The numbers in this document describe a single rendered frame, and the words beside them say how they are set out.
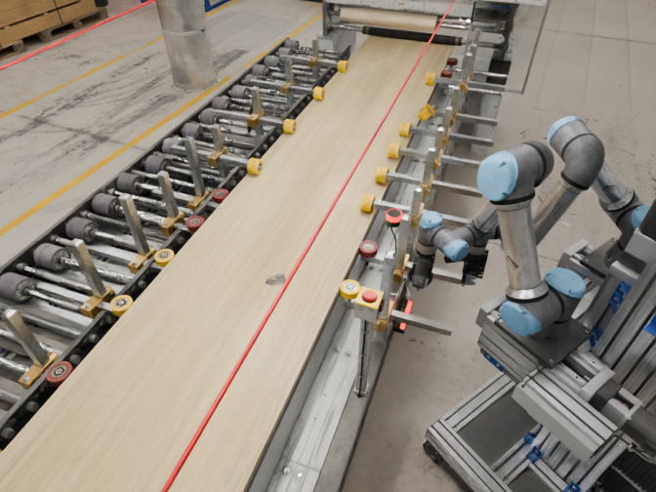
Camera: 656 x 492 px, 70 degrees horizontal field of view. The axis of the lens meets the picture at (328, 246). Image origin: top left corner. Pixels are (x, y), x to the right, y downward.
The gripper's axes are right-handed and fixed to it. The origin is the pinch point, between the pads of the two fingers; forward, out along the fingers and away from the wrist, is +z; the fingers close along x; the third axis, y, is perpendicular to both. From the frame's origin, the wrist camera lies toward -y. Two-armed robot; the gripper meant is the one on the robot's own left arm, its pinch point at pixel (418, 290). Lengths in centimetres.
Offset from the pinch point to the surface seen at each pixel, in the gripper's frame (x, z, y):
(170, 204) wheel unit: 118, -4, 9
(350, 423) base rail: 10, 21, -51
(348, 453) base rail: 8, 21, -61
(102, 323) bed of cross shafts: 113, 10, -51
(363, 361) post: 10.3, -0.3, -38.9
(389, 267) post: 10.1, -20.8, -12.9
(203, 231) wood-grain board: 98, 1, 2
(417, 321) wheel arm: -2.6, 8.6, -8.4
